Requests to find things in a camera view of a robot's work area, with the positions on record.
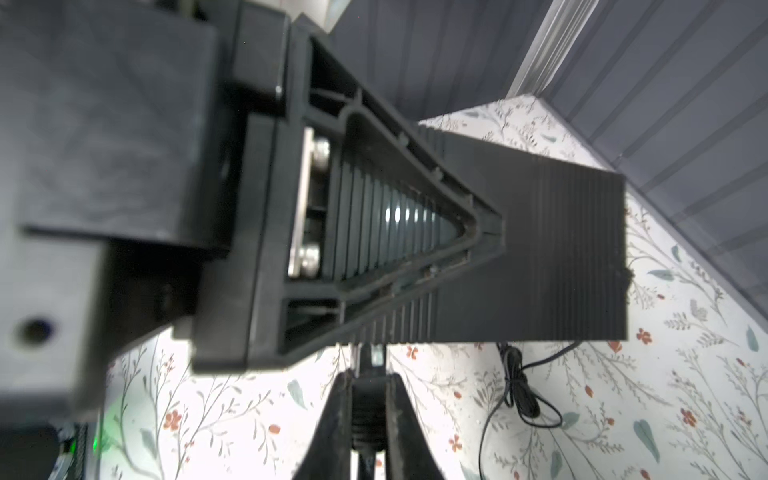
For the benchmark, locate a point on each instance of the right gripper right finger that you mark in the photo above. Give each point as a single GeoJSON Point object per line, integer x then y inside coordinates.
{"type": "Point", "coordinates": [407, 453]}

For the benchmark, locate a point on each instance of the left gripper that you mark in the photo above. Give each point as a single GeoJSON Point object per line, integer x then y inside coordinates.
{"type": "Point", "coordinates": [133, 188]}

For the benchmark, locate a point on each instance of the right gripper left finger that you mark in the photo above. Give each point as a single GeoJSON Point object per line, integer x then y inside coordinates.
{"type": "Point", "coordinates": [329, 453]}

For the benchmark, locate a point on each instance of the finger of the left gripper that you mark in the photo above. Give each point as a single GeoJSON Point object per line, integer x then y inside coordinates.
{"type": "Point", "coordinates": [346, 221]}

